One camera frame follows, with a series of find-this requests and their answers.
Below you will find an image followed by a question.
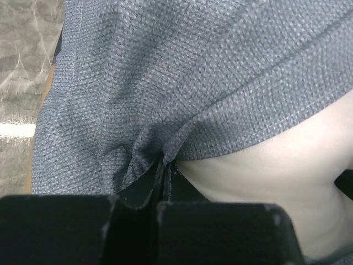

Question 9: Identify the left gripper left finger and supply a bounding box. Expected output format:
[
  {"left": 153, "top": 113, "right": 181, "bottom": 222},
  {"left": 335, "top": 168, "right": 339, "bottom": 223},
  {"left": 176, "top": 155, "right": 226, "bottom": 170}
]
[{"left": 0, "top": 162, "right": 162, "bottom": 265}]

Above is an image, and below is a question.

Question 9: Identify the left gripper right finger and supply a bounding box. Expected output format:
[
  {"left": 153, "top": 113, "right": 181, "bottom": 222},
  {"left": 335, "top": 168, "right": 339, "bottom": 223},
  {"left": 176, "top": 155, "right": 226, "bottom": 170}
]
[{"left": 157, "top": 161, "right": 306, "bottom": 265}]

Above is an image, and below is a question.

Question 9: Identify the white pillow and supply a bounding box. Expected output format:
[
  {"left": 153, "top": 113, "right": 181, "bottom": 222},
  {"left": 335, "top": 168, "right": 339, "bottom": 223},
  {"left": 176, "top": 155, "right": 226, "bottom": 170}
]
[{"left": 178, "top": 93, "right": 352, "bottom": 261}]

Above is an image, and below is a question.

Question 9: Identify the striped blue grey pillowcase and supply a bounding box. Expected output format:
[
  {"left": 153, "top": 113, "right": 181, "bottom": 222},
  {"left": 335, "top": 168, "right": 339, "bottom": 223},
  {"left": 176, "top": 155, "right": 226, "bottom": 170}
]
[{"left": 31, "top": 1, "right": 352, "bottom": 194}]

